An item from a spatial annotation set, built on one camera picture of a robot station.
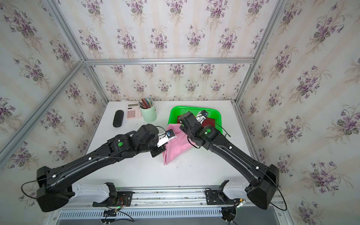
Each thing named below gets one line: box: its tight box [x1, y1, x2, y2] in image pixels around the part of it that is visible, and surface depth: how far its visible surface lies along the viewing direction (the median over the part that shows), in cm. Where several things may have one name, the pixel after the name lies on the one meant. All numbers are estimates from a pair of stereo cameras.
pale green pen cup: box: [139, 104, 158, 123], surface depth 106 cm
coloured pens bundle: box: [138, 97, 155, 109], surface depth 103 cm
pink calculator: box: [126, 102, 143, 120], surface depth 113 cm
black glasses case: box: [112, 109, 124, 128], surface depth 107 cm
